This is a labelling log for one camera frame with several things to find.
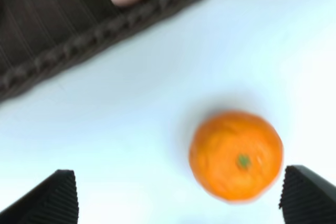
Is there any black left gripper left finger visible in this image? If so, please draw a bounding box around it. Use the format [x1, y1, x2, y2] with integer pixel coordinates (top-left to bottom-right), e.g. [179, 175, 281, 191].
[1, 169, 79, 224]

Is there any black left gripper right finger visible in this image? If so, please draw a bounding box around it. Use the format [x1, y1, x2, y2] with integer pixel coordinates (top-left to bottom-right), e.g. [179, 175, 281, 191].
[279, 165, 335, 224]

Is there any orange tangerine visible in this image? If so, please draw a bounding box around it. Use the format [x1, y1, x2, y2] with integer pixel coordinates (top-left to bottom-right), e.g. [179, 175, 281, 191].
[188, 111, 284, 202]

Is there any dark brown wicker basket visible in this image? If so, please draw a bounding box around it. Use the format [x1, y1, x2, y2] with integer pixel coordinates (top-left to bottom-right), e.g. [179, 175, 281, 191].
[1, 0, 199, 101]

